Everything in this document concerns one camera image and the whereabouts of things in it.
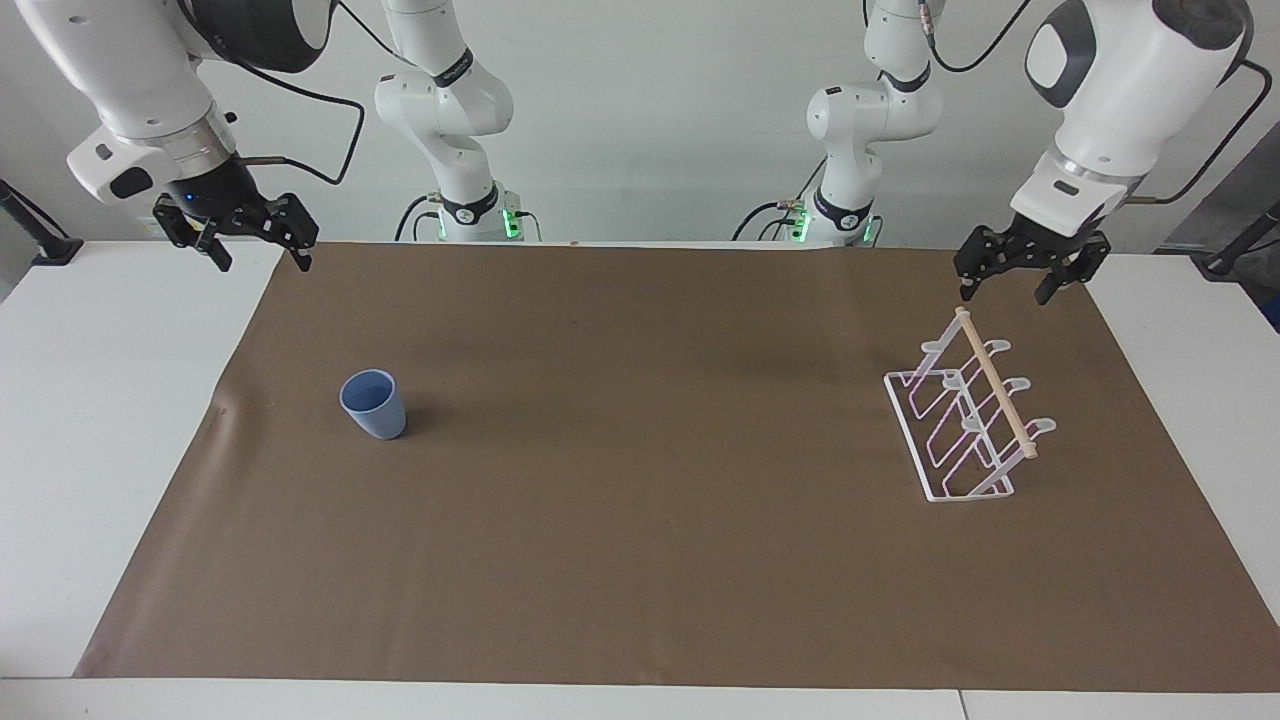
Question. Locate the black stand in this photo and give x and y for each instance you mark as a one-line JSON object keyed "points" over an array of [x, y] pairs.
{"points": [[1235, 250], [45, 240]]}

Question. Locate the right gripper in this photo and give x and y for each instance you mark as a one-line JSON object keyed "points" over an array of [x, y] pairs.
{"points": [[215, 195]]}

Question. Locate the blue cup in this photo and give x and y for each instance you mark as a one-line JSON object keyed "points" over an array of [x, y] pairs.
{"points": [[375, 408]]}

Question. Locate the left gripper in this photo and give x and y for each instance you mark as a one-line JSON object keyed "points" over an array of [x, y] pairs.
{"points": [[1050, 246]]}

